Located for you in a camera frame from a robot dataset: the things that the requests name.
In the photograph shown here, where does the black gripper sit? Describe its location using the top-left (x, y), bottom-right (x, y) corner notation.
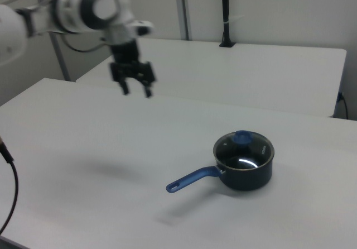
top-left (109, 38), bottom-right (157, 99)

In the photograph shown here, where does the glass lid with blue knob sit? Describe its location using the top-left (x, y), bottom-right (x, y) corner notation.
top-left (213, 130), bottom-right (275, 171)

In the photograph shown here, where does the dark blue saucepan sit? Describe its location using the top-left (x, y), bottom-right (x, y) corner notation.
top-left (166, 131), bottom-right (276, 194)

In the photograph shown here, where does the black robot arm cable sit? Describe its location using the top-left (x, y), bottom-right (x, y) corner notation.
top-left (61, 34), bottom-right (110, 53)

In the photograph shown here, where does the grey partition frame post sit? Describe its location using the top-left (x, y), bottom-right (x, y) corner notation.
top-left (174, 0), bottom-right (193, 41)
top-left (30, 0), bottom-right (71, 82)

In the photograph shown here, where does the black camera stand pole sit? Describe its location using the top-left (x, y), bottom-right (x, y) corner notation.
top-left (219, 0), bottom-right (237, 48)

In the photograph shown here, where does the black cable with plug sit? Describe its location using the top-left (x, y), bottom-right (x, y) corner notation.
top-left (0, 136), bottom-right (20, 229)

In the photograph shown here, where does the thin black power cable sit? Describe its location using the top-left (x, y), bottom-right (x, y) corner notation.
top-left (341, 94), bottom-right (350, 120)

